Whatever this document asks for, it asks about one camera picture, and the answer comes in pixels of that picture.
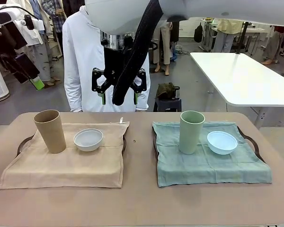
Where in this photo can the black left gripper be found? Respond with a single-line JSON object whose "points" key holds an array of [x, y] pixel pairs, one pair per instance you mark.
{"points": [[7, 42]]}

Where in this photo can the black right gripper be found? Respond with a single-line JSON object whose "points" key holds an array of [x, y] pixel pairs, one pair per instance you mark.
{"points": [[113, 61]]}

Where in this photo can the tall beige cup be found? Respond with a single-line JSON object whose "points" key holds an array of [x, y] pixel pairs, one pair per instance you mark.
{"points": [[52, 134]]}

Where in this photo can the white bowl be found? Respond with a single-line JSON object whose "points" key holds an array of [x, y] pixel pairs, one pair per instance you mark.
{"points": [[87, 144]]}

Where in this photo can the tall green cup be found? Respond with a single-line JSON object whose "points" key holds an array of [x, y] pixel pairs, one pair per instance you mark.
{"points": [[190, 134]]}

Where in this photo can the beige cloth mat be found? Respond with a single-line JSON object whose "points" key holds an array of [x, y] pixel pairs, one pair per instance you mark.
{"points": [[61, 170]]}

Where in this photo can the green cloth mat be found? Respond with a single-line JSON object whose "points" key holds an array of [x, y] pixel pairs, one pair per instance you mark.
{"points": [[203, 168]]}

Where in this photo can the light blue bowl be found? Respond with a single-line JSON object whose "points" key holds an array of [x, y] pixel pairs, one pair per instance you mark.
{"points": [[222, 149]]}

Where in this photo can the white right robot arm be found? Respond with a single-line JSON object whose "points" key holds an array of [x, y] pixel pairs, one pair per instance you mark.
{"points": [[123, 14]]}

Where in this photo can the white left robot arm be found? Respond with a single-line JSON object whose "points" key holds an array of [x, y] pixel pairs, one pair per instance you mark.
{"points": [[14, 14]]}

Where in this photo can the person's left forearm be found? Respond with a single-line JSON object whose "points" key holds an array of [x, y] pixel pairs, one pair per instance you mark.
{"points": [[143, 104]]}

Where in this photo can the person's right forearm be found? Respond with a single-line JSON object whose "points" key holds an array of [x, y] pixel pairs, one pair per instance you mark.
{"points": [[72, 97]]}

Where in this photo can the dark brown serving tray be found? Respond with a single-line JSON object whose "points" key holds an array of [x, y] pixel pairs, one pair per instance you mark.
{"points": [[154, 143], [124, 145]]}

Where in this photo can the mannequin in white shirt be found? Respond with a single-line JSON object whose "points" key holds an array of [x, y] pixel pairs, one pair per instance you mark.
{"points": [[35, 37]]}

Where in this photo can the person in white jacket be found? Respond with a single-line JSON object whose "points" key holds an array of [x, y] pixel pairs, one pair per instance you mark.
{"points": [[80, 59]]}

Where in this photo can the olive green bag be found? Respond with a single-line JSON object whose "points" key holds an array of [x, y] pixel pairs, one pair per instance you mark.
{"points": [[164, 89]]}

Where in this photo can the dark plastic stool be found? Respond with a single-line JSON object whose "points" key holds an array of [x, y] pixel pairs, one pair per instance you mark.
{"points": [[168, 104]]}

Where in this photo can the mannequin in plaid shirt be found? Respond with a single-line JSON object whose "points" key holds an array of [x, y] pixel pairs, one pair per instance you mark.
{"points": [[54, 19]]}

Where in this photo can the mannequin in beige trousers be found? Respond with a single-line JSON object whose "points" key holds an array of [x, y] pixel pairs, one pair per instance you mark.
{"points": [[165, 47]]}

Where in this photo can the black thermos mug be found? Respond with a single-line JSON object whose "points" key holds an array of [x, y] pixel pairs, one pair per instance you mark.
{"points": [[176, 93]]}

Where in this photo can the mannequin in dark patterned shirt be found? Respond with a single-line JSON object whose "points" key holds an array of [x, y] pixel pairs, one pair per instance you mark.
{"points": [[71, 4]]}

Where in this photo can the black backpack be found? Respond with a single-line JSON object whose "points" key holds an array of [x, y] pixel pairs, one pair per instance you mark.
{"points": [[198, 33]]}

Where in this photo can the large white table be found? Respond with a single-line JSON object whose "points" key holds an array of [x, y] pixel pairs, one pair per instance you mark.
{"points": [[239, 75]]}

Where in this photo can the mannequin in yellow shirt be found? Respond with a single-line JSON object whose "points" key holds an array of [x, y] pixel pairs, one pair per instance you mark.
{"points": [[227, 26]]}

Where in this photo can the black stand pole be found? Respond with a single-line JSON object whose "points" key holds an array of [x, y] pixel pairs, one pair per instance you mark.
{"points": [[244, 35]]}

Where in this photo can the mannequin in dark red garment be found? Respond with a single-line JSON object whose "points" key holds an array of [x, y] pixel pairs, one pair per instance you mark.
{"points": [[274, 40]]}

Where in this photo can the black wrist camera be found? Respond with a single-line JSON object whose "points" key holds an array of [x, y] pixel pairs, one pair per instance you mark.
{"points": [[29, 22]]}

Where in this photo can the white frame workbench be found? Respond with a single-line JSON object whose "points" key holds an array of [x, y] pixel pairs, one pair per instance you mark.
{"points": [[209, 26]]}

